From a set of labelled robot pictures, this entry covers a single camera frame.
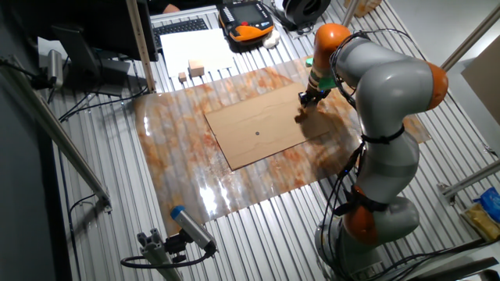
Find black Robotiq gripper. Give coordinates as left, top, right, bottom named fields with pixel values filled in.
left=298, top=88, right=328, bottom=109

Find large wooden cube block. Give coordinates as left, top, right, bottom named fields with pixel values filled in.
left=187, top=59, right=205, bottom=79

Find brown cardboard sheet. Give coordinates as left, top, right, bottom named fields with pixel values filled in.
left=204, top=81, right=341, bottom=172

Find white crumpled cloth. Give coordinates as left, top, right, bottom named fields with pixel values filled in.
left=262, top=29, right=282, bottom=50

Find black round filament spool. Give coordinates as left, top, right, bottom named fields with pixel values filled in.
left=281, top=0, right=333, bottom=28

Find orange black teach pendant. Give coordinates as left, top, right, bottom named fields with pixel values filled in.
left=217, top=0, right=276, bottom=44

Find brown cardboard box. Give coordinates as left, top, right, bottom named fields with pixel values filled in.
left=343, top=0, right=384, bottom=19

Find white paper sheet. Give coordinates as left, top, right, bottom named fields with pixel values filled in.
left=159, top=27, right=236, bottom=79

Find orange grey marble pattern mat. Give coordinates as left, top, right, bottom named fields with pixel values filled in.
left=132, top=56, right=433, bottom=236

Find black computer keyboard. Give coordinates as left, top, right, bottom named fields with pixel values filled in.
left=152, top=17, right=210, bottom=50

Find large brown cardboard panel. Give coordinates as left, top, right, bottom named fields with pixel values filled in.
left=460, top=36, right=500, bottom=126

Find blue plastic bag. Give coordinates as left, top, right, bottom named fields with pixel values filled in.
left=473, top=187, right=500, bottom=224

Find yellow plastic bag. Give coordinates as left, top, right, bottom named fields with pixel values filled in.
left=459, top=202, right=500, bottom=244

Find black monitor stand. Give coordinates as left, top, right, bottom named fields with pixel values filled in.
left=49, top=24, right=132, bottom=98

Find black computer monitor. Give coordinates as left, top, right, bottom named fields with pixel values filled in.
left=10, top=0, right=159, bottom=63

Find green wrist flange mount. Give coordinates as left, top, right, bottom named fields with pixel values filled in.
left=305, top=56, right=338, bottom=91

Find upright aluminium post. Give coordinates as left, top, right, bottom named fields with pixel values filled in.
left=341, top=0, right=361, bottom=28

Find silver camera with blue cap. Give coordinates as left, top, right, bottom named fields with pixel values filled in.
left=170, top=205, right=218, bottom=255

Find diagonal aluminium frame beam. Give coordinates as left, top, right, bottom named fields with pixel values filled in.
left=441, top=2, right=500, bottom=73

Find wooden upright post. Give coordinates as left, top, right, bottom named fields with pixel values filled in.
left=125, top=0, right=158, bottom=94

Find short aluminium frame beam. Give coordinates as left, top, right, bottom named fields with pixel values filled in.
left=437, top=159, right=500, bottom=203

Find black monitor cables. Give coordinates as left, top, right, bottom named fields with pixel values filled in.
left=57, top=84, right=150, bottom=123

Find aluminium profile camera mount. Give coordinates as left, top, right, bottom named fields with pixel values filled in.
left=136, top=228, right=184, bottom=281

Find black camera cable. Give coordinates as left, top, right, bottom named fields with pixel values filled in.
left=120, top=249, right=216, bottom=271

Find long aluminium frame beam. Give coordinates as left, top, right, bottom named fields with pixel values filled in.
left=0, top=54, right=113, bottom=214

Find silver cylindrical camera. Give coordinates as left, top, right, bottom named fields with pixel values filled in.
left=46, top=48, right=65, bottom=89

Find thin black floor cable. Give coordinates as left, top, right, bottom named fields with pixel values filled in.
left=57, top=151, right=98, bottom=281

